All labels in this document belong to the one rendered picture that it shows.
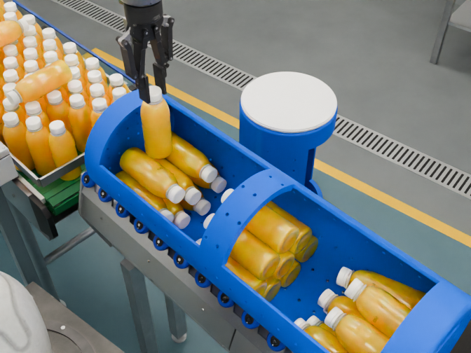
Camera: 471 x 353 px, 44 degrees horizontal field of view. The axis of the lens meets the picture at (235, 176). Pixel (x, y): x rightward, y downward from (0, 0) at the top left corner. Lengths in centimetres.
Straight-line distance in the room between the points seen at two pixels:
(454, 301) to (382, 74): 272
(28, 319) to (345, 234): 67
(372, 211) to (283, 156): 124
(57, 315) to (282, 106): 84
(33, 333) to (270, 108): 96
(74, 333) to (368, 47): 307
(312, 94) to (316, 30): 232
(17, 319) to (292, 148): 94
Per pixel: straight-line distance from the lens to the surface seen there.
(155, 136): 135
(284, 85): 176
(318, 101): 171
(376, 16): 427
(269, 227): 119
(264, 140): 164
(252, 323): 129
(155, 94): 129
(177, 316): 221
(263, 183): 117
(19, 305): 97
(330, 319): 114
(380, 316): 112
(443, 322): 104
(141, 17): 116
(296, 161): 168
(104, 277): 259
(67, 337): 120
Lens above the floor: 208
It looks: 45 degrees down
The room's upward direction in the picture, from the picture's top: straight up
